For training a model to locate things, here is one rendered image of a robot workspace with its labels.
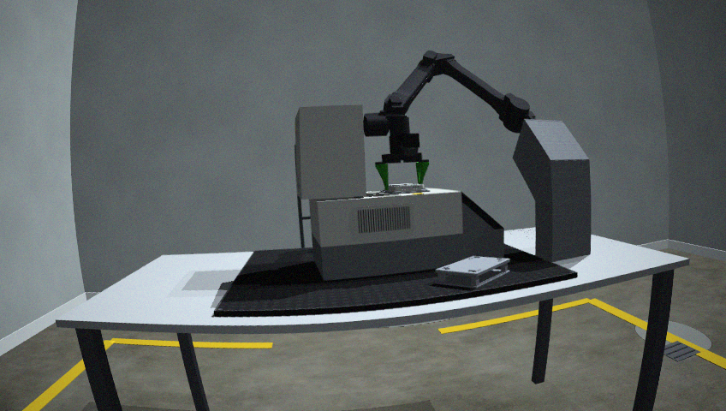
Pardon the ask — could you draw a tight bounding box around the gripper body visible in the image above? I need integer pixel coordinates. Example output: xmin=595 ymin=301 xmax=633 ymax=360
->
xmin=375 ymin=152 xmax=429 ymax=164

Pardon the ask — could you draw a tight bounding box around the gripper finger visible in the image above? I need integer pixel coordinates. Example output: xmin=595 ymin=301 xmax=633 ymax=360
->
xmin=375 ymin=164 xmax=389 ymax=190
xmin=416 ymin=162 xmax=429 ymax=184

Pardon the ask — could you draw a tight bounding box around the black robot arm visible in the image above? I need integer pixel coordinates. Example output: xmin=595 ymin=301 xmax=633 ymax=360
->
xmin=363 ymin=51 xmax=536 ymax=156

